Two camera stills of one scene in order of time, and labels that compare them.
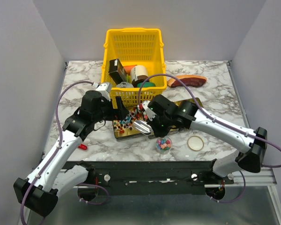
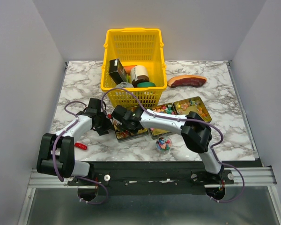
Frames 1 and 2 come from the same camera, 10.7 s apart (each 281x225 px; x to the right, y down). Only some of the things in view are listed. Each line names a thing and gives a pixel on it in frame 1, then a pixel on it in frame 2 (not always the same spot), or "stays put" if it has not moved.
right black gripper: (158, 131) → (124, 126)
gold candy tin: (188, 103) stays put
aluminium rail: (265, 177) stays put
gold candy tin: (123, 129) stays put
